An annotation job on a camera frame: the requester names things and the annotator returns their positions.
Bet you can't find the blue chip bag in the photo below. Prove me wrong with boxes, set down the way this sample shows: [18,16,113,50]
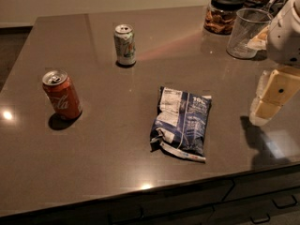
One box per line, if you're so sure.
[150,87,212,162]

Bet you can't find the black drawer handle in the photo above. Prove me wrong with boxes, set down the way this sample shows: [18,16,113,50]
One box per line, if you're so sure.
[250,214,271,225]
[108,207,143,225]
[272,195,298,209]

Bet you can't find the black drawer handle left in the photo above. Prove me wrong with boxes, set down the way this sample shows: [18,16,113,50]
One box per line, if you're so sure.
[108,207,143,225]

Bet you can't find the red coke can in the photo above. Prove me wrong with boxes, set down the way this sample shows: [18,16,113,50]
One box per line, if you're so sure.
[42,70,83,120]

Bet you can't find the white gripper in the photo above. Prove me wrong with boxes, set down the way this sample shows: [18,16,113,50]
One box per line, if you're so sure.
[249,3,300,126]

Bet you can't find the black drawer handle lower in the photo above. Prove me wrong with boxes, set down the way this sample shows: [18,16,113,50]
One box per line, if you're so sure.
[250,214,271,225]

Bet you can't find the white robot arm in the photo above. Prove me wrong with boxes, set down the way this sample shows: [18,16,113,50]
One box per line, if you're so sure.
[247,0,300,127]

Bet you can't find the white green soda can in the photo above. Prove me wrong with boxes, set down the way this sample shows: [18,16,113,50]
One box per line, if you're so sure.
[114,24,136,66]

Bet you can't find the clear plastic cup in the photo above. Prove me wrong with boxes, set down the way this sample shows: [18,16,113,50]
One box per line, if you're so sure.
[226,8,273,59]

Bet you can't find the black drawer handle right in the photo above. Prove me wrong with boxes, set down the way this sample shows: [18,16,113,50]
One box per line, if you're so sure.
[272,195,298,209]

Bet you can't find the glass jar black lid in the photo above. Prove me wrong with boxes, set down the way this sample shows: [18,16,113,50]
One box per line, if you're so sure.
[203,0,245,35]

